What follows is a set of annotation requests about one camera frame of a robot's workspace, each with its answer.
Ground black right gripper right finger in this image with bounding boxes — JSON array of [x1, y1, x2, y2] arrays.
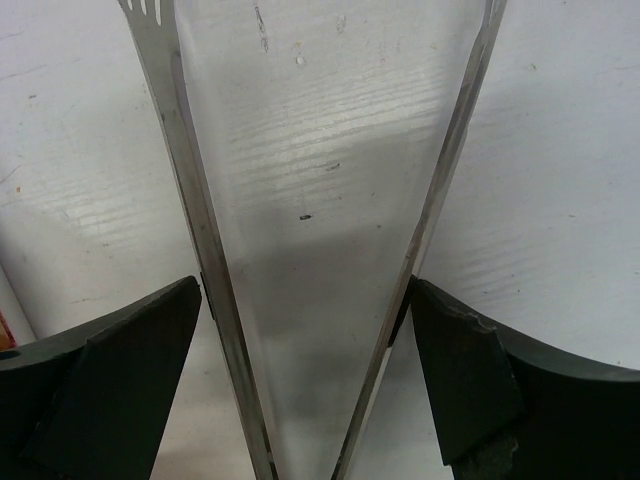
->
[[410, 280, 639, 479]]

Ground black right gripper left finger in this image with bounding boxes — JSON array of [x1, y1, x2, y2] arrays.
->
[[1, 276, 202, 479]]

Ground metal serving tongs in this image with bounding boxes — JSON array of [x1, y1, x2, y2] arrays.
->
[[120, 1, 505, 479]]

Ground floral serving tray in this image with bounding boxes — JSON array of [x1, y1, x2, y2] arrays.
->
[[0, 268, 36, 351]]

